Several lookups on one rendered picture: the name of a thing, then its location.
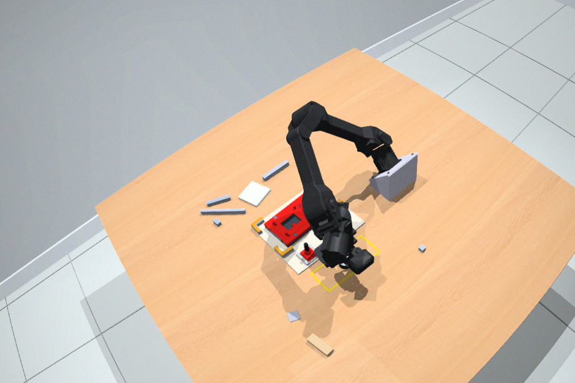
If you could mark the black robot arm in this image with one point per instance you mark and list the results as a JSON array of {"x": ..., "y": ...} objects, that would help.
[{"x": 318, "y": 201}]

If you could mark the red rectangular plate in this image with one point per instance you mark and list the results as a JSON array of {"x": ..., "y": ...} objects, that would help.
[{"x": 290, "y": 224}]

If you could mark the tan rectangular block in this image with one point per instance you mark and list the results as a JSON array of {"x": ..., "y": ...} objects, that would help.
[{"x": 320, "y": 344}]

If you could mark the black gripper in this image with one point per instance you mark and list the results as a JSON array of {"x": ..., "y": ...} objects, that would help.
[{"x": 358, "y": 259}]

